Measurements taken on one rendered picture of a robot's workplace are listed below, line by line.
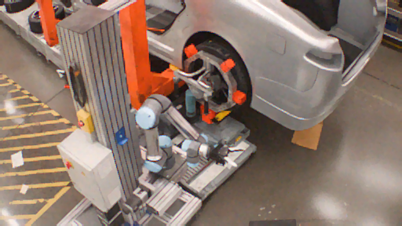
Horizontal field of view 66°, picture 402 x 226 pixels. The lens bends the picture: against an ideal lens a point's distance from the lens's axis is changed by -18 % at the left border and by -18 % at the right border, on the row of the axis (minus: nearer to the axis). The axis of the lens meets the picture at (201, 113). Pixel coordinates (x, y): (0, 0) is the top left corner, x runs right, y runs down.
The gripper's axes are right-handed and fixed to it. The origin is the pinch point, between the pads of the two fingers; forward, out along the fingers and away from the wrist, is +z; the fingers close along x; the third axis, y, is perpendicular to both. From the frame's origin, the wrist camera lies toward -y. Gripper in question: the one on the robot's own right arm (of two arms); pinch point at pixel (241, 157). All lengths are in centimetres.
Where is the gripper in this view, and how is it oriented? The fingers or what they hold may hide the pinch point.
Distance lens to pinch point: 215.2
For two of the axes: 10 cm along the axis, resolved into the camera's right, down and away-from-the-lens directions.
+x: -3.4, 5.3, -7.7
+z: 9.4, 2.3, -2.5
